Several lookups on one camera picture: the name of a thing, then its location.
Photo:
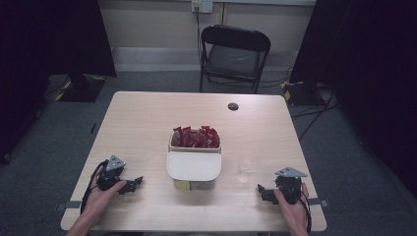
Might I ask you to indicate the white plastic container box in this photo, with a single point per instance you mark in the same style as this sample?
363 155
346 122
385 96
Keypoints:
195 183

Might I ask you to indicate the pile of red packets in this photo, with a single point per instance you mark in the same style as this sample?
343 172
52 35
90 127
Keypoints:
196 139

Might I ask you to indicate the black folding chair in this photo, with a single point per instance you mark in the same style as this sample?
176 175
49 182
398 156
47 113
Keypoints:
234 57

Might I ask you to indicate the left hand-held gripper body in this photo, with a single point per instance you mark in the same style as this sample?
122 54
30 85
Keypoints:
112 173

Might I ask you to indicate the person's left hand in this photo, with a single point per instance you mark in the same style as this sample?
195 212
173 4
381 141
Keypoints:
98 196

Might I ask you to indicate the white container lid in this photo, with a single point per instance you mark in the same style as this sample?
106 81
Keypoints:
193 165

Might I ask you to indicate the person's right hand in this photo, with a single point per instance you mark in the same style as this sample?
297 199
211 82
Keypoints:
293 209

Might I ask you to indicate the white wall outlet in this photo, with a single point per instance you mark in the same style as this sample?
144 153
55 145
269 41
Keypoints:
202 5

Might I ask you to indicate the black stand base yellow tape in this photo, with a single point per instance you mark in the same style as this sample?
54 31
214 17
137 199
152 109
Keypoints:
301 93
82 88

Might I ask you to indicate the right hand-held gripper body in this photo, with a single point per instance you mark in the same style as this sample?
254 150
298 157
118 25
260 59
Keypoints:
288 185

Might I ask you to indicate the clear glass cup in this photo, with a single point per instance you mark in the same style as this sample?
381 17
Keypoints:
247 167

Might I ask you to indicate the black curtain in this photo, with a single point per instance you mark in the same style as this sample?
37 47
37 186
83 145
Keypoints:
49 39
370 65

